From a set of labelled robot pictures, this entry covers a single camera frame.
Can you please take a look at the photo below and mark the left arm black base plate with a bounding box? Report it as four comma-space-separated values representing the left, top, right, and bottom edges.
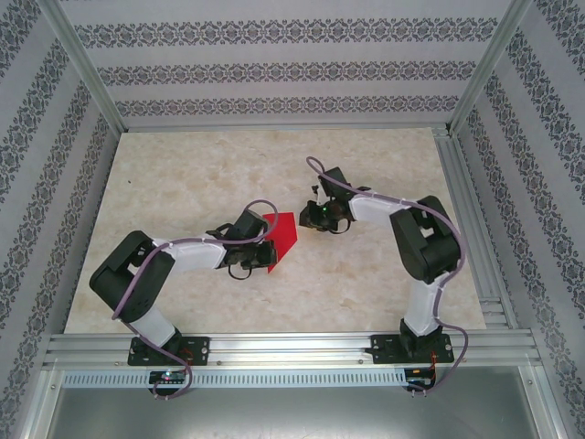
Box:
127, 337, 211, 367

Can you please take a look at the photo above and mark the slotted grey cable duct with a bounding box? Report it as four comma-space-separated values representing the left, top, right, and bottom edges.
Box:
60, 369, 409, 390

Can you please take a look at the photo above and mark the wide aluminium mounting rail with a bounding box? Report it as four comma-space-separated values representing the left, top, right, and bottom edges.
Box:
43, 331, 544, 369

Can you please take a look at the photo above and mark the aluminium side rail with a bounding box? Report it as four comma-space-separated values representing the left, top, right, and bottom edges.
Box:
432, 127, 522, 331

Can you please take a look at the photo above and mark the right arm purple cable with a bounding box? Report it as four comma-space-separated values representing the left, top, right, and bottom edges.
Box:
304, 155, 470, 398

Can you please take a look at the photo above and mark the aluminium frame post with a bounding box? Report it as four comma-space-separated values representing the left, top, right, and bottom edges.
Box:
36, 0, 125, 134
449, 0, 535, 134

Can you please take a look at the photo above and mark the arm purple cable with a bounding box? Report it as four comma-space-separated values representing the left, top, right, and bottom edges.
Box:
112, 198, 273, 402
304, 155, 470, 398

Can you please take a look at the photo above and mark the thin aluminium wall rail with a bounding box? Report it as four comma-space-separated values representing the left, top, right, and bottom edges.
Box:
119, 122, 453, 134

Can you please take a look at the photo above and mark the red square paper sheet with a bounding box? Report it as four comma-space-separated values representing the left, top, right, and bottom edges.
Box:
261, 211, 302, 275

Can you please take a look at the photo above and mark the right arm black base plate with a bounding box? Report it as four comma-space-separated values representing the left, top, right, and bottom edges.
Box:
370, 334, 456, 366

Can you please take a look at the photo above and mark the grey sheet metal tray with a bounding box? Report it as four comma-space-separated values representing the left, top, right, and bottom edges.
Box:
45, 387, 557, 439

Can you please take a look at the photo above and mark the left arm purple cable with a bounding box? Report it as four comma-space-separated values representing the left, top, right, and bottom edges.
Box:
112, 198, 273, 402

